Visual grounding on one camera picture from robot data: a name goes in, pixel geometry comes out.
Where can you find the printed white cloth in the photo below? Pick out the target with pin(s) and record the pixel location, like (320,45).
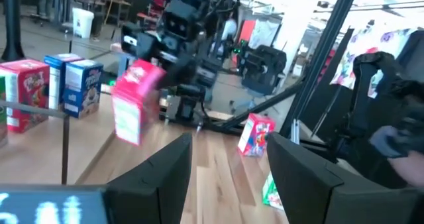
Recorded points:
(364,41)

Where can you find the black pole stand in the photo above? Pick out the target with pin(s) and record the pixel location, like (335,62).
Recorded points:
(12,25)

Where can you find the person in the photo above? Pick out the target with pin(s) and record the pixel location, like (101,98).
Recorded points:
(410,167)

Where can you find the blue Frosted Flakes cereal box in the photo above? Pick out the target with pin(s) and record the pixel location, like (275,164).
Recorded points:
(56,85)
(83,91)

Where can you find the white bin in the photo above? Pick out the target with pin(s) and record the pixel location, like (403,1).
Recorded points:
(83,23)

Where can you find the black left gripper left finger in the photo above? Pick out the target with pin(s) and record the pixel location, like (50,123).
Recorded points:
(152,191)

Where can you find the wooden shelf with black frame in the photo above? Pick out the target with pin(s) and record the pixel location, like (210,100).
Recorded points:
(33,151)

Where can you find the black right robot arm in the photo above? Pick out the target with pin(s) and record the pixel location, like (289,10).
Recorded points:
(187,108)

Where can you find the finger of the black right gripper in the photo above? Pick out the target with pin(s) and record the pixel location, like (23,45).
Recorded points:
(175,73)
(139,43)

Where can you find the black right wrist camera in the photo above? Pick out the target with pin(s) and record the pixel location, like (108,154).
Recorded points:
(180,22)

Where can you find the red Froot Loops cereal box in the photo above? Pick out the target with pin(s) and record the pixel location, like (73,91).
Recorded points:
(30,85)
(132,111)
(256,134)

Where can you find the black aluminium rig frame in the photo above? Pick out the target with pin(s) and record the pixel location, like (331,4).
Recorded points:
(331,28)

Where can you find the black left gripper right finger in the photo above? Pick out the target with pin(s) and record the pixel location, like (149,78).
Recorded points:
(314,197)

